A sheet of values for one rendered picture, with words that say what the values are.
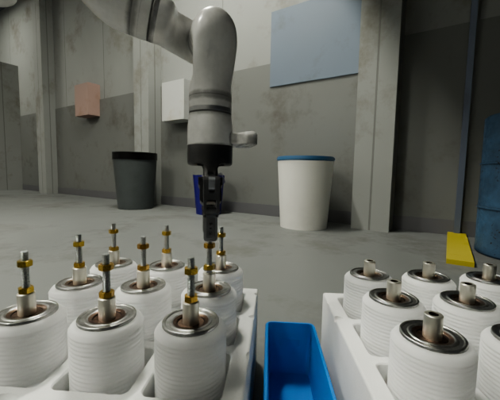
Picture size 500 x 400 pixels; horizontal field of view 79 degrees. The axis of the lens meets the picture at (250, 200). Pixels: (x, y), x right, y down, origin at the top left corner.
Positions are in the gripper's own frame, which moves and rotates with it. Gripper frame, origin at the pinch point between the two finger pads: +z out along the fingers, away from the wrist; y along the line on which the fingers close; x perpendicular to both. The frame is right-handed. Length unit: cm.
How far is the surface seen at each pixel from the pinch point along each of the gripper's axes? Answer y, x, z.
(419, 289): 1.6, 40.2, 12.0
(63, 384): 9.5, -19.7, 19.2
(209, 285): 1.1, -0.1, 9.5
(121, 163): -318, -88, -18
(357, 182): -184, 131, -4
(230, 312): 3.1, 3.5, 13.5
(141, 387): 13.7, -9.0, 17.7
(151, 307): 1.4, -9.4, 12.7
